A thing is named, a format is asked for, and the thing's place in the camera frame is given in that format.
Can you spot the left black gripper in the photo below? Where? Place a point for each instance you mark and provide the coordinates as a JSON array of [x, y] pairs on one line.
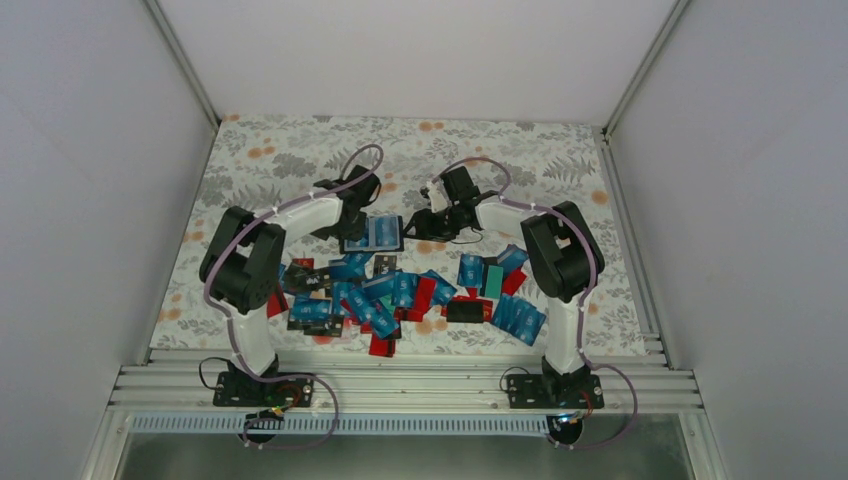
[[357, 232]]

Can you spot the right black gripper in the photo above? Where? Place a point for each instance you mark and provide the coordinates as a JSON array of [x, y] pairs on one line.
[[425, 227]]

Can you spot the black leather card holder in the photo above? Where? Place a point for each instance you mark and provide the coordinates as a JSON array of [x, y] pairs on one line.
[[362, 246]]

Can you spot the blue VIP diamond card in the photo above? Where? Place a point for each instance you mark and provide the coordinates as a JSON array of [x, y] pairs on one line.
[[384, 233]]

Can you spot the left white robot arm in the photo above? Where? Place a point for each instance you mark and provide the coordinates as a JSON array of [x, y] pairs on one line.
[[239, 271]]

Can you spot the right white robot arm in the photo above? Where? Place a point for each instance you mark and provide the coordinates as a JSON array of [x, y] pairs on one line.
[[565, 262]]

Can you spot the blue card beside teal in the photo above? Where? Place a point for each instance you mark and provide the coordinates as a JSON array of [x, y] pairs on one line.
[[471, 270]]

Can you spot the black VIP card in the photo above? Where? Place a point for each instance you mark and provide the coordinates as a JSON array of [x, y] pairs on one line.
[[299, 279]]

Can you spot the blue VIP card lower left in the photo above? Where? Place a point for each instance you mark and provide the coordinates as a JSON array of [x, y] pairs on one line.
[[310, 310]]

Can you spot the blue card near teal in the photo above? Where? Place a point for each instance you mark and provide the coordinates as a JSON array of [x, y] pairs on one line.
[[511, 258]]

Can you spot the black card on red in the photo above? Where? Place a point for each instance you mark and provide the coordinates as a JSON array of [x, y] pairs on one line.
[[465, 312]]

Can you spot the red card bottom centre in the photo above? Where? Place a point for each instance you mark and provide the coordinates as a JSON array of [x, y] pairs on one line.
[[379, 347]]

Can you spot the blue VIP card stack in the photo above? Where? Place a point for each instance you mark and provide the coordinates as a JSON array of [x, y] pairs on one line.
[[519, 318]]

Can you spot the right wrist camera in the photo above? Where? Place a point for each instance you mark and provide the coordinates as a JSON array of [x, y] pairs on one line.
[[436, 199]]

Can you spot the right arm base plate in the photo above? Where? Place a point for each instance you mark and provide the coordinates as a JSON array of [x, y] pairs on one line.
[[579, 391]]

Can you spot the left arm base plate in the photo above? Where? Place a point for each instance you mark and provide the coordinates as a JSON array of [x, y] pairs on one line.
[[235, 389]]

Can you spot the aluminium rail frame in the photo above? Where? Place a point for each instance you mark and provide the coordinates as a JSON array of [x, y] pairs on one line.
[[406, 383]]

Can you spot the grey perforated cable duct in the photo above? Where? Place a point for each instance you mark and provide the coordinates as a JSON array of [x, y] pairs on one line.
[[347, 424]]

